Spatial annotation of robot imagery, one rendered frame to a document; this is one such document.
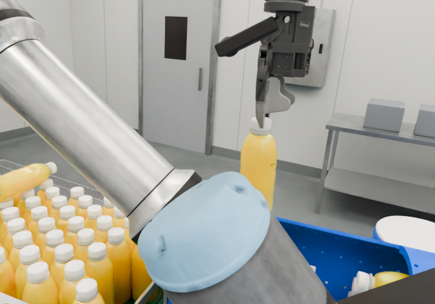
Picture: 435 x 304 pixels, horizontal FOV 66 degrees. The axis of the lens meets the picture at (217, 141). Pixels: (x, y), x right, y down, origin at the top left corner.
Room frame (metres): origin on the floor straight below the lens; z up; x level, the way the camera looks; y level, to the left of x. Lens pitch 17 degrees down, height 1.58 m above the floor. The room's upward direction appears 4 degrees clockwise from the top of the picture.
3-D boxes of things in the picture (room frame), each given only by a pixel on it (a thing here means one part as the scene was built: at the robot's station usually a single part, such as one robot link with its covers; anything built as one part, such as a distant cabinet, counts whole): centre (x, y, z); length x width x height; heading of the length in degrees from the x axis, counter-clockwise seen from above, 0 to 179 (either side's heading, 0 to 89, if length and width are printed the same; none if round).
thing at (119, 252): (0.73, 0.24, 0.99); 0.07 x 0.07 x 0.19
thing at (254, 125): (0.61, -0.08, 1.44); 0.04 x 0.04 x 0.02
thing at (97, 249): (0.66, 0.26, 1.09); 0.04 x 0.04 x 0.02
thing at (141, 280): (0.75, 0.17, 0.99); 0.07 x 0.07 x 0.19
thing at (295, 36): (0.60, -0.11, 1.59); 0.09 x 0.08 x 0.12; 71
